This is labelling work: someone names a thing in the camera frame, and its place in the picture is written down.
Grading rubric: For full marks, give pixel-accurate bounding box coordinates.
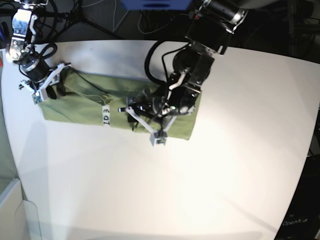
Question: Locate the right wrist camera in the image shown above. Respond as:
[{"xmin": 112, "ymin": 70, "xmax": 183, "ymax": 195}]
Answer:
[{"xmin": 31, "ymin": 91, "xmax": 49, "ymax": 105}]

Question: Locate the white bin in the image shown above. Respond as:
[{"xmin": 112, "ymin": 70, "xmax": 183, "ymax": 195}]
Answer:
[{"xmin": 0, "ymin": 178, "xmax": 42, "ymax": 240}]

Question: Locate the black OpenArm box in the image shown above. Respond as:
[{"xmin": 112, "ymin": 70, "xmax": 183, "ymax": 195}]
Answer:
[{"xmin": 275, "ymin": 157, "xmax": 320, "ymax": 240}]

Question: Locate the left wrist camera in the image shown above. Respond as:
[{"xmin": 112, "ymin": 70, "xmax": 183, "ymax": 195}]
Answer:
[{"xmin": 150, "ymin": 131, "xmax": 168, "ymax": 147}]

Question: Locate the white ID label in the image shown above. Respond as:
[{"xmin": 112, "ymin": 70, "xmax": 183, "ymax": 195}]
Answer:
[{"xmin": 102, "ymin": 105, "xmax": 111, "ymax": 127}]

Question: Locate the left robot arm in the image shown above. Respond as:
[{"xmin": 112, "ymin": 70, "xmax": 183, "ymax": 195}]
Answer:
[{"xmin": 119, "ymin": 0, "xmax": 248, "ymax": 142}]

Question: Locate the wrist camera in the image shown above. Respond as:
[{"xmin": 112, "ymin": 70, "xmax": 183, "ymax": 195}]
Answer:
[
  {"xmin": 150, "ymin": 131, "xmax": 168, "ymax": 147},
  {"xmin": 31, "ymin": 91, "xmax": 49, "ymax": 105}
]

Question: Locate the green T-shirt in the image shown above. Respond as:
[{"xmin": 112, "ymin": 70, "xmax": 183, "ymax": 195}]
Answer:
[{"xmin": 40, "ymin": 67, "xmax": 202, "ymax": 141}]

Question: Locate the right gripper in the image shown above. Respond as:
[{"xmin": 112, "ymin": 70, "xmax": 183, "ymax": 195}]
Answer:
[{"xmin": 18, "ymin": 62, "xmax": 72, "ymax": 100}]

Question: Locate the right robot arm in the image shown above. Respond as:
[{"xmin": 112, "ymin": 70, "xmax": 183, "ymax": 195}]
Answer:
[{"xmin": 5, "ymin": 0, "xmax": 71, "ymax": 105}]

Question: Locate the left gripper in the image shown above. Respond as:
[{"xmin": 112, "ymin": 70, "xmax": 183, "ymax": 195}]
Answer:
[{"xmin": 118, "ymin": 95, "xmax": 177, "ymax": 135}]

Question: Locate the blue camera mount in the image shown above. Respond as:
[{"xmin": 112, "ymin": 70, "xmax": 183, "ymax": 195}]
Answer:
[{"xmin": 121, "ymin": 0, "xmax": 192, "ymax": 11}]

